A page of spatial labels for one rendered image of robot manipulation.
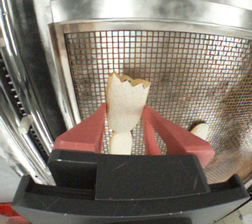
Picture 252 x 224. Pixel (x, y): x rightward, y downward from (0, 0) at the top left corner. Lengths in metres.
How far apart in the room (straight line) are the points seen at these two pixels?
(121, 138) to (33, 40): 0.20
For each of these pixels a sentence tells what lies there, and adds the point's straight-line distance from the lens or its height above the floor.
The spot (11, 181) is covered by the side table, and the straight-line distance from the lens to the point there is 0.58.
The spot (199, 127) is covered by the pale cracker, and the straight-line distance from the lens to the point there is 0.25.
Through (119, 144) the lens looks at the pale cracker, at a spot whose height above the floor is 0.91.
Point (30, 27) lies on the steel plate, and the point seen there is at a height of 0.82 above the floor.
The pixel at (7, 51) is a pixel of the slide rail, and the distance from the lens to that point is 0.24.
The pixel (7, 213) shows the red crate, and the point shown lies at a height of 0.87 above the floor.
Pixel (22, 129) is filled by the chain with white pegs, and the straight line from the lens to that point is 0.28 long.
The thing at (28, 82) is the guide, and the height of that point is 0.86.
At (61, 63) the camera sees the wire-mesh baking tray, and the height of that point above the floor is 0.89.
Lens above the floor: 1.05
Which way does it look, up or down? 53 degrees down
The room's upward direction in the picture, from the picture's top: 158 degrees clockwise
